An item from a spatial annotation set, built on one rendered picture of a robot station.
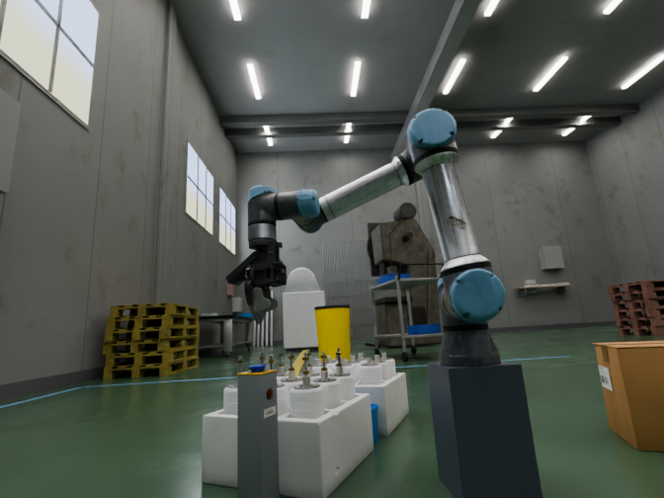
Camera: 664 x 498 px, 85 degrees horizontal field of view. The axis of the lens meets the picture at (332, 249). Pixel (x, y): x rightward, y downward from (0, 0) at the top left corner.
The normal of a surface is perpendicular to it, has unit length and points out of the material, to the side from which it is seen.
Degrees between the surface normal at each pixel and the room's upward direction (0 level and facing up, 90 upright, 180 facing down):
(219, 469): 90
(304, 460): 90
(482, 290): 97
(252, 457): 90
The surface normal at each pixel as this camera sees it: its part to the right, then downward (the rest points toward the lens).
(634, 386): -0.34, -0.18
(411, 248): 0.17, -0.22
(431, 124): -0.18, -0.33
